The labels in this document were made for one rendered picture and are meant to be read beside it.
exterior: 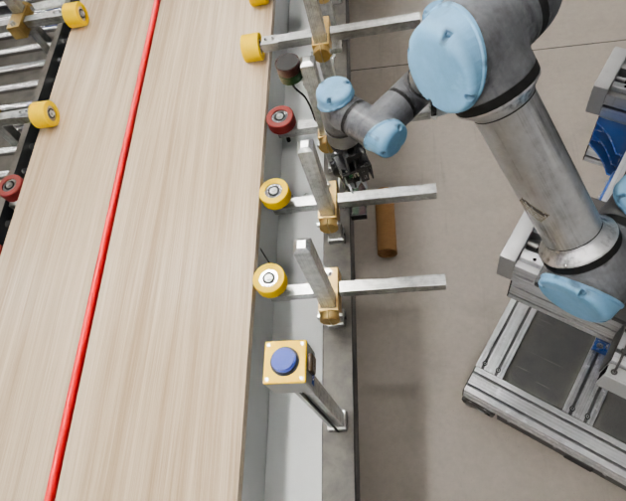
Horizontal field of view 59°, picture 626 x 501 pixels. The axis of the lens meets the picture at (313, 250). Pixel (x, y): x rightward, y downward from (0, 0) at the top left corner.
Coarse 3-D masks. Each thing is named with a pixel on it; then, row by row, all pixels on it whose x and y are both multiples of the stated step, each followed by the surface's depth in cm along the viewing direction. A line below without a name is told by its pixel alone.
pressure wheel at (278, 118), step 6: (276, 108) 156; (282, 108) 155; (288, 108) 155; (270, 114) 155; (276, 114) 154; (282, 114) 154; (288, 114) 154; (270, 120) 154; (276, 120) 154; (282, 120) 154; (288, 120) 153; (294, 120) 155; (270, 126) 154; (276, 126) 153; (282, 126) 152; (288, 126) 153; (276, 132) 155; (282, 132) 155; (288, 138) 162
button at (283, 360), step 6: (282, 348) 88; (288, 348) 88; (276, 354) 87; (282, 354) 87; (288, 354) 87; (294, 354) 87; (276, 360) 87; (282, 360) 87; (288, 360) 86; (294, 360) 87; (276, 366) 86; (282, 366) 86; (288, 366) 86; (282, 372) 86
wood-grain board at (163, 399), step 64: (128, 0) 195; (192, 0) 188; (64, 64) 186; (128, 64) 179; (192, 64) 173; (256, 64) 167; (64, 128) 171; (192, 128) 160; (256, 128) 155; (64, 192) 159; (128, 192) 154; (192, 192) 149; (256, 192) 144; (0, 256) 152; (64, 256) 148; (128, 256) 143; (192, 256) 139; (256, 256) 137; (0, 320) 142; (64, 320) 138; (128, 320) 134; (192, 320) 131; (0, 384) 134; (64, 384) 130; (128, 384) 127; (192, 384) 123; (0, 448) 126; (128, 448) 120; (192, 448) 117
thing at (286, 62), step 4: (284, 56) 132; (288, 56) 132; (292, 56) 132; (280, 60) 132; (284, 60) 132; (288, 60) 131; (292, 60) 131; (296, 60) 131; (276, 64) 132; (280, 64) 131; (284, 64) 131; (288, 64) 131; (292, 64) 131; (296, 64) 130; (280, 68) 131; (284, 68) 130; (288, 68) 130; (292, 68) 130; (304, 84) 136; (296, 88) 139; (300, 92) 140; (304, 96) 141; (308, 100) 143; (308, 104) 144; (312, 112) 146
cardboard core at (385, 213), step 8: (376, 208) 233; (384, 208) 230; (392, 208) 231; (376, 216) 232; (384, 216) 228; (392, 216) 229; (384, 224) 226; (392, 224) 227; (384, 232) 225; (392, 232) 225; (384, 240) 223; (392, 240) 223; (384, 248) 222; (392, 248) 222; (384, 256) 227
